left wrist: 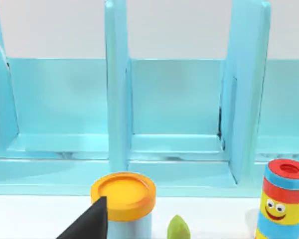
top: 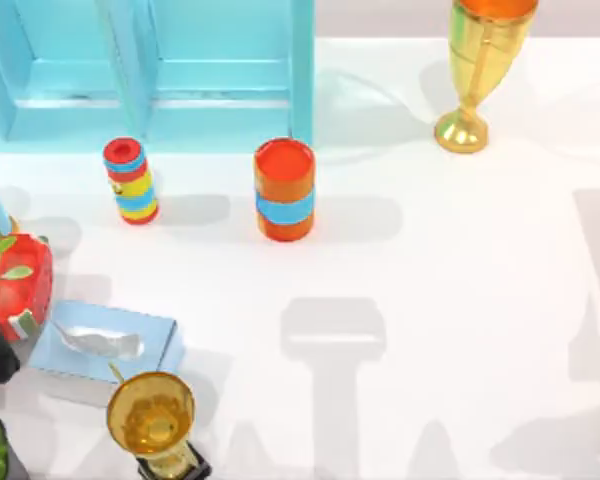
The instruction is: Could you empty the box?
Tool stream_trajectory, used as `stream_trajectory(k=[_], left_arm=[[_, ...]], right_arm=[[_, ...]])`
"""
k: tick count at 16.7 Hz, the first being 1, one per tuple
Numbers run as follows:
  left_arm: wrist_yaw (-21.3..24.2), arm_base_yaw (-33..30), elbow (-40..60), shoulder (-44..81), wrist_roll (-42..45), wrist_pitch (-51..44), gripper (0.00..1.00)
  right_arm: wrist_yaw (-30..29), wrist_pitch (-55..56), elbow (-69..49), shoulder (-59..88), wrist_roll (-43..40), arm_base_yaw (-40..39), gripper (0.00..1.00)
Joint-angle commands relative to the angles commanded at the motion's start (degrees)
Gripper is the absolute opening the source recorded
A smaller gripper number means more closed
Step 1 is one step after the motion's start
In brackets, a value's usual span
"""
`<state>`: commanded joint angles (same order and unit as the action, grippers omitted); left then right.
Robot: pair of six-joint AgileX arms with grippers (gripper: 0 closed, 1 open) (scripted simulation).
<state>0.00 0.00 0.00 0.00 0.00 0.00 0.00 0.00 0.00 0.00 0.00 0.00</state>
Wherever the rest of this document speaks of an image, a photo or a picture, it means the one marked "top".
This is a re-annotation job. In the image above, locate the orange can with blue band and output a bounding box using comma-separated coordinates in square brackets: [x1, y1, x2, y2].
[253, 137, 316, 244]

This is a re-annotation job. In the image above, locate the red strawberry-shaped pot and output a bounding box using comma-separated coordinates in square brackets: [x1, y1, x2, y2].
[0, 230, 54, 343]

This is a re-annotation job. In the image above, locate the red yellow blue striped can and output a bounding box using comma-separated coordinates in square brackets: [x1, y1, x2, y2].
[102, 137, 160, 226]

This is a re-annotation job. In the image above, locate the light blue rack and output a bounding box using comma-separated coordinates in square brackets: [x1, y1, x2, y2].
[0, 0, 317, 151]

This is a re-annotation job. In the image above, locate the tall gold trophy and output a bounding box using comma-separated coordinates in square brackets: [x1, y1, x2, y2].
[433, 0, 539, 155]

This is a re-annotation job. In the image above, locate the gold trophy on black base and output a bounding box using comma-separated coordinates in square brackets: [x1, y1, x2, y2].
[105, 360, 212, 480]

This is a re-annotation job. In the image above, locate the light blue tissue box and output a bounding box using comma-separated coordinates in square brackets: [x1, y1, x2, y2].
[26, 299, 186, 409]

